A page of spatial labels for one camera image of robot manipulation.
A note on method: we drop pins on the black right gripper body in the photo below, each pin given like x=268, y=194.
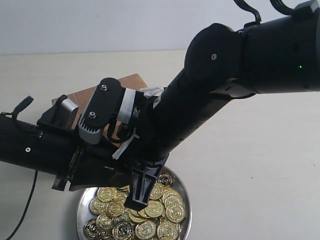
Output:
x=184, y=106

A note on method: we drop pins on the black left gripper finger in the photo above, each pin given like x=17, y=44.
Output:
x=143, y=178

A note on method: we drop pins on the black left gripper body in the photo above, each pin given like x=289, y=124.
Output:
x=90, y=166

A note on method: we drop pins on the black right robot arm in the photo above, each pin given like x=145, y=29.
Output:
x=222, y=65

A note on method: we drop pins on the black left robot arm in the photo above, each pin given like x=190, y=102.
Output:
x=33, y=147

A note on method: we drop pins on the brown cardboard box with slot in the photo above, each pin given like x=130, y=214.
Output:
x=81, y=98

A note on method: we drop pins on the gold coin back right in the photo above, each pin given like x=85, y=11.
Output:
x=166, y=179

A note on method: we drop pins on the gold coin centre large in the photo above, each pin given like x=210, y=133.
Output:
x=154, y=209

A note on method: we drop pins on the gold coin left upper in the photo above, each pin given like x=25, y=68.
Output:
x=106, y=194

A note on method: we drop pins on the gold coin far left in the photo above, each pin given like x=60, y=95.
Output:
x=96, y=206

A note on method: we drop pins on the gold coin right edge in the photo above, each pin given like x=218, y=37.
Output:
x=176, y=212

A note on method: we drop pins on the round steel plate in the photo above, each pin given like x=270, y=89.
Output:
x=125, y=220

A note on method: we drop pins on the gold coin front centre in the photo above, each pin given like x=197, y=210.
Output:
x=145, y=230

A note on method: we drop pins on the gold coin front right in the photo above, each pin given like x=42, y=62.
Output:
x=167, y=231

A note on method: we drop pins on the gold coin front left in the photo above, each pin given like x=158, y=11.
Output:
x=103, y=222

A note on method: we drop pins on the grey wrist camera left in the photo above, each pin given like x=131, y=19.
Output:
x=61, y=115

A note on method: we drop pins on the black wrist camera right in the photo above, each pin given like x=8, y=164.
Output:
x=103, y=106

